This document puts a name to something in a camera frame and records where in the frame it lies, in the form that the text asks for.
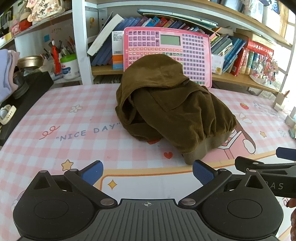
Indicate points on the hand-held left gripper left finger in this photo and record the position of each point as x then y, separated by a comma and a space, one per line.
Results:
92, 172

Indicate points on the row of books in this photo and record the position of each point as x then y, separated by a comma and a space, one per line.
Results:
226, 46

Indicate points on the colourful paper decoration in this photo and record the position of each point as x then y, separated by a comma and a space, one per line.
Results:
266, 69

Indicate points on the pink toy learning tablet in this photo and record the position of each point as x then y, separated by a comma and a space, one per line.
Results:
143, 46

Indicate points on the white wooden bookshelf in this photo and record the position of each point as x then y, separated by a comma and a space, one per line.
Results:
81, 46

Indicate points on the white wristwatch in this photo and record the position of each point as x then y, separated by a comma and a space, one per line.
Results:
10, 113

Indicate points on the pink checked cartoon table mat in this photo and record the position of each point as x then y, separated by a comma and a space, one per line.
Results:
69, 129

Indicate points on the red boxed book set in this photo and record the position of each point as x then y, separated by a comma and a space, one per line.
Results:
256, 47

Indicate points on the bunch of pens and brushes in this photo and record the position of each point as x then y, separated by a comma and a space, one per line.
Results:
67, 47

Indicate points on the stack of folded lavender clothes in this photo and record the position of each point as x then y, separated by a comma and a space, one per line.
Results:
5, 74

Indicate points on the dark pouch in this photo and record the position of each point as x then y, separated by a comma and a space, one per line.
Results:
20, 85

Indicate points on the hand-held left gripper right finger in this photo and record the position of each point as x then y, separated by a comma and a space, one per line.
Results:
203, 172

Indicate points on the white box with orange label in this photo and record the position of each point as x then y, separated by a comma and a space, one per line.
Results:
118, 58

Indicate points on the brass bowl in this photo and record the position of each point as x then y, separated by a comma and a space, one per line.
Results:
30, 62

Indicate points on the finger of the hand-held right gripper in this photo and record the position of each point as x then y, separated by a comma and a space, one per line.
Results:
245, 164
286, 153

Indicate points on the small pink red toy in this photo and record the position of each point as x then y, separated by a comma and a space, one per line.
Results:
22, 25

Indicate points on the thick white book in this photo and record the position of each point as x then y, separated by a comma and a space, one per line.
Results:
104, 34

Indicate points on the teal flat laptop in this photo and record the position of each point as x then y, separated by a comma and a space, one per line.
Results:
185, 17

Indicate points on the person's right hand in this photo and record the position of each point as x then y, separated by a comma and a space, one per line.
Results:
293, 217

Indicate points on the floral fabric bag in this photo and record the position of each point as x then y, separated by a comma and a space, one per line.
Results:
44, 10

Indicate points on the red pen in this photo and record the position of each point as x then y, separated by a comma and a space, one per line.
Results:
56, 60

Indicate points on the white jar with green lid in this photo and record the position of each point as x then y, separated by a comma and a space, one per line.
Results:
69, 69

